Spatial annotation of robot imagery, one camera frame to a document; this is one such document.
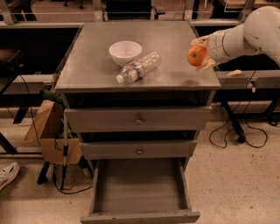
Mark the white shoe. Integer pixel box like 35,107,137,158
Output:
0,162,20,191

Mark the grey top drawer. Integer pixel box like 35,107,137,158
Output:
65,106,212,133

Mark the small yellow foam piece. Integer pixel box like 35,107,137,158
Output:
227,69,242,77

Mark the orange fruit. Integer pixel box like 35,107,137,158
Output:
186,45,208,67

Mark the brown cardboard box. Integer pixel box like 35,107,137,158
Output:
22,99,84,165

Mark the black floor cable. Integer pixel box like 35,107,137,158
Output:
208,69,269,149

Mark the clear plastic water bottle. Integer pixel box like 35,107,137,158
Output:
116,51,161,84

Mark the grey middle drawer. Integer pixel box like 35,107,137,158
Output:
80,140,197,159

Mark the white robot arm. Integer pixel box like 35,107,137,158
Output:
186,6,280,71

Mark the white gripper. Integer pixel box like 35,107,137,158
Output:
191,30,230,72

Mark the grey drawer cabinet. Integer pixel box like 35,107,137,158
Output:
53,20,222,173

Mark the white ceramic bowl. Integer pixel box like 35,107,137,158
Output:
109,41,142,67

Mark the green handled grabber stick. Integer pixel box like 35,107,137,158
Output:
39,89,68,192

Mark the grey open bottom drawer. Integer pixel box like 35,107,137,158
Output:
80,158,200,224

